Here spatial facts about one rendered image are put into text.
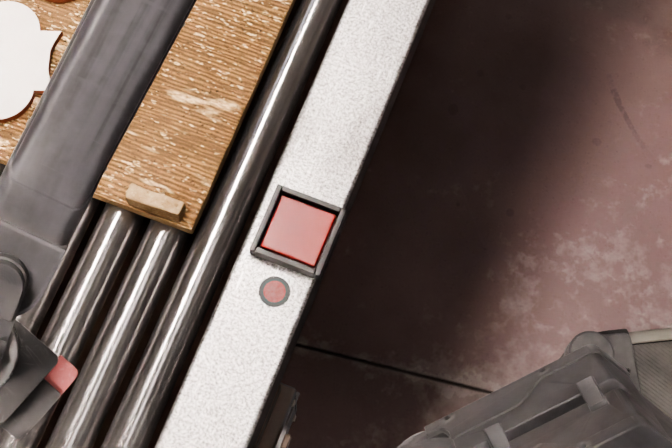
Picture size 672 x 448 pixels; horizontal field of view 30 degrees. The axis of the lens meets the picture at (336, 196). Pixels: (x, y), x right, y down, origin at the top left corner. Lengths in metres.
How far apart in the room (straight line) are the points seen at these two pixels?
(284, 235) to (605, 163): 1.17
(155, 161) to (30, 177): 0.51
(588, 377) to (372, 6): 0.88
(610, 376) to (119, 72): 0.37
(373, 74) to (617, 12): 1.19
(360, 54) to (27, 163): 0.63
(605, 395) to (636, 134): 1.86
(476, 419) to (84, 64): 0.35
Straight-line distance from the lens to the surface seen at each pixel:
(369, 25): 1.38
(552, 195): 2.31
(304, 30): 1.37
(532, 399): 0.57
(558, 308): 2.25
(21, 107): 1.33
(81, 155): 0.80
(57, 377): 0.99
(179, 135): 1.30
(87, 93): 0.78
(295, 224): 1.27
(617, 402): 0.54
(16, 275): 0.81
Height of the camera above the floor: 2.14
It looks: 70 degrees down
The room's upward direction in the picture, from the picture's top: 4 degrees clockwise
